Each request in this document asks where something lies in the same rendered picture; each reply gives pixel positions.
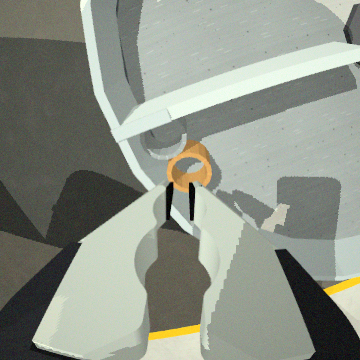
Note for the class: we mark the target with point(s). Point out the bronze bushing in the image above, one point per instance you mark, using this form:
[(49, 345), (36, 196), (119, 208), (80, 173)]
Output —
[(181, 179)]

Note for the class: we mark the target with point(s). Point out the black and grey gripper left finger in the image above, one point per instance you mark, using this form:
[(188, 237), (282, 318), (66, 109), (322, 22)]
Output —
[(89, 302)]

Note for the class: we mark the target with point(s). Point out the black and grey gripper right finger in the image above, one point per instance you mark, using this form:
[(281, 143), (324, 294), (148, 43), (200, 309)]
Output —
[(262, 304)]

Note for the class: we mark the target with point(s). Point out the grey metal sleeve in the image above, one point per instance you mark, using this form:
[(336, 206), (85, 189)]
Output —
[(165, 150)]

